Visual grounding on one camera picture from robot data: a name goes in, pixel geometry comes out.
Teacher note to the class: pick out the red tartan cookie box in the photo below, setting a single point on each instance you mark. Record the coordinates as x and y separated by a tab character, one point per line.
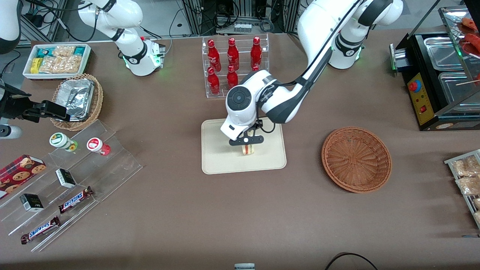
18	174

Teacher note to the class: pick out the green lidded snack cup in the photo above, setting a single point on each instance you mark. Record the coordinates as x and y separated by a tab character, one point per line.
60	140

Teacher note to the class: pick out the small black box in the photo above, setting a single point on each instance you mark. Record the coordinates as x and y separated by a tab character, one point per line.
66	178
31	203

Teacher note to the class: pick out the light tan wicker basket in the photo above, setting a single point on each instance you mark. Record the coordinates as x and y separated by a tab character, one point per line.
98	101

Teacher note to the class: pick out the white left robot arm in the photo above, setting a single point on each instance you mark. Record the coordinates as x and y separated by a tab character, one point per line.
318	22

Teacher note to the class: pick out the yellow snack pack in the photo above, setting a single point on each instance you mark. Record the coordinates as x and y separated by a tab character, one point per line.
35	65

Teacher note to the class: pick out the clear bagged fried snack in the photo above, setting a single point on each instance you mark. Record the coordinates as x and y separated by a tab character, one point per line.
467	167
477	217
477	203
468	185

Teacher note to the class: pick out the round brown wicker basket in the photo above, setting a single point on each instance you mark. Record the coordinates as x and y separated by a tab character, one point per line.
356	159

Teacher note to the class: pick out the triangular sandwich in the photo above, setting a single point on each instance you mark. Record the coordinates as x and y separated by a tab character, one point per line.
248	150

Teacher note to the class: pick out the black hot food warmer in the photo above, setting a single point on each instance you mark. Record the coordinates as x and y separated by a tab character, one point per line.
427	116

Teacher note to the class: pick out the steel warmer pan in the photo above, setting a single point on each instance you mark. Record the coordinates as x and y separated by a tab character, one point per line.
455	88
444	52

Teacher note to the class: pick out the Snickers chocolate bar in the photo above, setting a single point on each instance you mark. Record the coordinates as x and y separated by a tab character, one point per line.
75	200
40	230

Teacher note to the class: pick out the clear acrylic bottle rack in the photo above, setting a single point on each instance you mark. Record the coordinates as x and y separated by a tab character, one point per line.
223	93

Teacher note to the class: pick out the red lidded snack cup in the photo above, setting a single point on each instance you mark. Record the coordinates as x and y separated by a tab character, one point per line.
95	145

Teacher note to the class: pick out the white power strip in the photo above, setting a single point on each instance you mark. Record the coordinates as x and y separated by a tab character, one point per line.
243	27

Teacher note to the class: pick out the red sausage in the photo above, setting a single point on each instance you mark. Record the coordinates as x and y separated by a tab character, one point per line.
471	24
473	43

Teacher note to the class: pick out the teal snack pack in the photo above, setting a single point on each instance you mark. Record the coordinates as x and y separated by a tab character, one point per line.
43	52
79	50

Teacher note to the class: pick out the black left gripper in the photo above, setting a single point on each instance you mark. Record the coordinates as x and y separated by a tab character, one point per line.
259	123

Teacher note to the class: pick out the clear rice cracker bag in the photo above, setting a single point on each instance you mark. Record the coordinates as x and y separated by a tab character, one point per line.
60	64
63	51

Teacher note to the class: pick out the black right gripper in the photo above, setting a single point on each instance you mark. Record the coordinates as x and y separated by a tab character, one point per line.
15	106

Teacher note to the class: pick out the aluminium foil tray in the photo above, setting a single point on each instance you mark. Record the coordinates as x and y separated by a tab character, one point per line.
77	97

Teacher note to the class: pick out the cream plastic tray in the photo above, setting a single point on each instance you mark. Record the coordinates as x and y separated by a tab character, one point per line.
217	157

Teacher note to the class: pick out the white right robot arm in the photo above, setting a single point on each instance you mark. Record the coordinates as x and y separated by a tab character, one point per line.
135	56

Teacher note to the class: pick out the clear acrylic stepped display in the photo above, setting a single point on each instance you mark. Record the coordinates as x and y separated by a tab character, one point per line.
120	165

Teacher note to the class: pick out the white rectangular snack bin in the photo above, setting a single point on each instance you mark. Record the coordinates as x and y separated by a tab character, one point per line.
56	76

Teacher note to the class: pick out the small grey box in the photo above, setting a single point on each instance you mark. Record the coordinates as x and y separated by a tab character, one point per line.
244	267

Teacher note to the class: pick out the red cola bottle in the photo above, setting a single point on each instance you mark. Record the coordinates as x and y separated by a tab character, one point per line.
233	52
255	68
256	50
213	82
232	77
213	54

